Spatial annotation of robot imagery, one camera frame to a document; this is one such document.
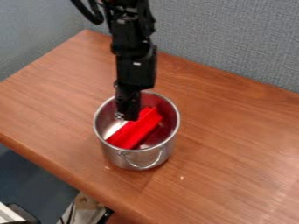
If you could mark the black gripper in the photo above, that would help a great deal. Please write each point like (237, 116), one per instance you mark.
(136, 66)

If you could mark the table leg frame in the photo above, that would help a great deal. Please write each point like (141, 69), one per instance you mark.
(85, 211)

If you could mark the white object at corner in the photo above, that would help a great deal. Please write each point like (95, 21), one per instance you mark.
(13, 214)

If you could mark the metal pot with handle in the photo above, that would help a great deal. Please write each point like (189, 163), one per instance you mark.
(155, 147)

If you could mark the red star-shaped block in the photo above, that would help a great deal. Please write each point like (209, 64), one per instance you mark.
(132, 133)

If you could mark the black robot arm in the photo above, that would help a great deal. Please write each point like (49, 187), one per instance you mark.
(131, 25)

